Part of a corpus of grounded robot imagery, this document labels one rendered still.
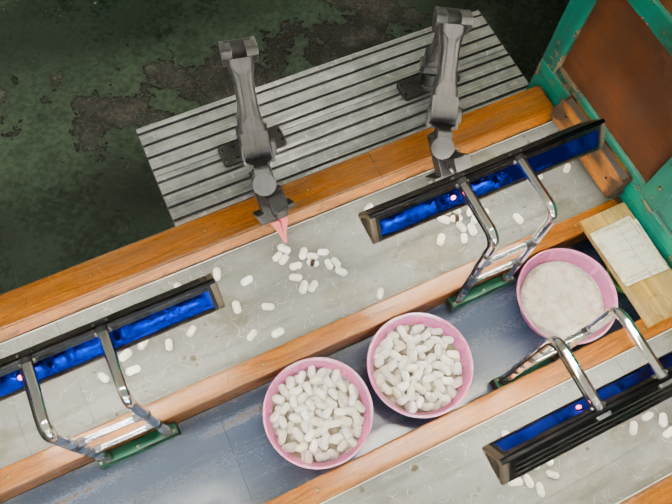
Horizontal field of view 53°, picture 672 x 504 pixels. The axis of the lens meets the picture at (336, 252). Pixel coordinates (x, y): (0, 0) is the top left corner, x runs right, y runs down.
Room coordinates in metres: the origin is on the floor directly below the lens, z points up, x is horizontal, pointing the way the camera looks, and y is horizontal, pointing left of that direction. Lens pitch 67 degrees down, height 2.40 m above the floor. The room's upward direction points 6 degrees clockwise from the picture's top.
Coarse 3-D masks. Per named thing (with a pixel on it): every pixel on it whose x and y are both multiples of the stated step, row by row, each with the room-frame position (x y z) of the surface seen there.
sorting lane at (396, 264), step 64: (384, 192) 0.91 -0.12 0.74; (512, 192) 0.95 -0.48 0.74; (576, 192) 0.97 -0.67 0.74; (256, 256) 0.67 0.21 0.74; (320, 256) 0.69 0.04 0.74; (384, 256) 0.71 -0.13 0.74; (448, 256) 0.73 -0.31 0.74; (64, 320) 0.45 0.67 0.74; (256, 320) 0.50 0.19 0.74; (320, 320) 0.52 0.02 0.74; (64, 384) 0.29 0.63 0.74; (128, 384) 0.30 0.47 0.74; (0, 448) 0.12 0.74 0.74
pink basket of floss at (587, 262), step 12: (540, 252) 0.76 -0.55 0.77; (552, 252) 0.77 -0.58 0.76; (564, 252) 0.77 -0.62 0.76; (576, 252) 0.77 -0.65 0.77; (528, 264) 0.72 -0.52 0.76; (576, 264) 0.75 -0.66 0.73; (588, 264) 0.75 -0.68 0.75; (600, 276) 0.72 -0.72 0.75; (600, 288) 0.69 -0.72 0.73; (612, 288) 0.68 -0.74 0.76; (612, 300) 0.65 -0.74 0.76; (528, 324) 0.58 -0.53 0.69; (600, 336) 0.54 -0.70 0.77
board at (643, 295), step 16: (624, 208) 0.92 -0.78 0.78; (592, 224) 0.86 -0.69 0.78; (608, 224) 0.86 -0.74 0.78; (592, 240) 0.81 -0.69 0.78; (624, 288) 0.68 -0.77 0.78; (640, 288) 0.68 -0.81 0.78; (656, 288) 0.69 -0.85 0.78; (640, 304) 0.64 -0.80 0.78; (656, 304) 0.64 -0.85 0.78; (656, 320) 0.60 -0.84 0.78
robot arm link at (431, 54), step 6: (450, 12) 1.27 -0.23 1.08; (456, 12) 1.27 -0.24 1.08; (450, 18) 1.25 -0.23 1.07; (456, 18) 1.25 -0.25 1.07; (438, 30) 1.24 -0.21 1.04; (438, 36) 1.25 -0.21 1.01; (432, 42) 1.32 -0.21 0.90; (438, 42) 1.26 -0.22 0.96; (426, 48) 1.35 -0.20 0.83; (432, 48) 1.29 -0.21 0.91; (438, 48) 1.27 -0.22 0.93; (426, 54) 1.32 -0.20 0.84; (432, 54) 1.29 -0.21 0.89; (438, 54) 1.28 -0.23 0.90; (426, 60) 1.30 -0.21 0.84; (432, 60) 1.29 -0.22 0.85; (426, 66) 1.30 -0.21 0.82; (432, 66) 1.30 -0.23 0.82; (426, 72) 1.31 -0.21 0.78; (432, 72) 1.30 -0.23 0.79
